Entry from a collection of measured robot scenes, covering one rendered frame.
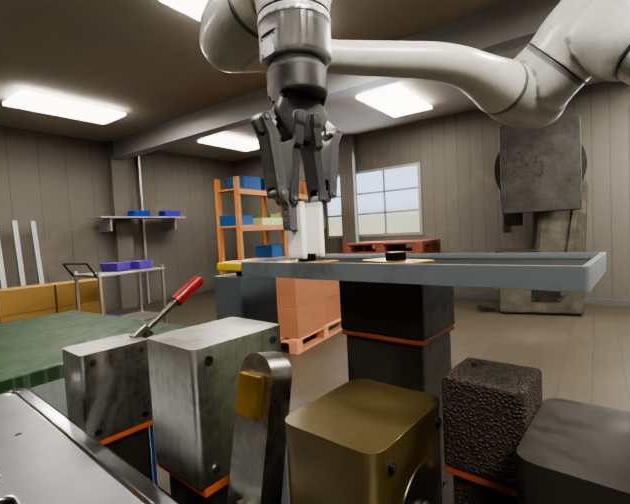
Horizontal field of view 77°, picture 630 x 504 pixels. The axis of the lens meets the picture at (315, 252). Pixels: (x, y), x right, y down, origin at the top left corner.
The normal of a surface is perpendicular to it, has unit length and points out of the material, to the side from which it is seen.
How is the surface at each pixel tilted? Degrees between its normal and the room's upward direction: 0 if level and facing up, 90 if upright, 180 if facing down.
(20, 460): 0
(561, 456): 0
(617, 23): 87
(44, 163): 90
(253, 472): 78
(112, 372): 90
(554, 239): 90
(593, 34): 99
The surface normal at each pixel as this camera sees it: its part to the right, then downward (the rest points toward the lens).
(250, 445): -0.65, -0.14
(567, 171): -0.40, 0.07
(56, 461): -0.05, -1.00
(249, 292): 0.76, -0.01
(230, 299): -0.65, 0.07
